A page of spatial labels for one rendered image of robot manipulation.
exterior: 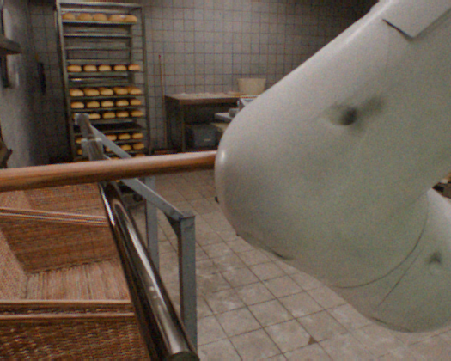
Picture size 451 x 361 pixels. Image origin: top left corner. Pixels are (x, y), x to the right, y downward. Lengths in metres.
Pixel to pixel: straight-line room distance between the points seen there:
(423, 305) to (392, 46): 0.17
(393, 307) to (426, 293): 0.02
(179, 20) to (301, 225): 5.60
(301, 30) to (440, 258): 6.40
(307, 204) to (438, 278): 0.12
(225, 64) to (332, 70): 5.78
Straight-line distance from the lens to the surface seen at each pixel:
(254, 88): 5.57
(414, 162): 0.19
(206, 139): 5.22
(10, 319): 0.96
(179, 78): 5.73
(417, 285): 0.27
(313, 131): 0.18
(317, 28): 6.80
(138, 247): 0.36
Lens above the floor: 1.34
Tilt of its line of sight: 17 degrees down
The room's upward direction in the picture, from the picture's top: straight up
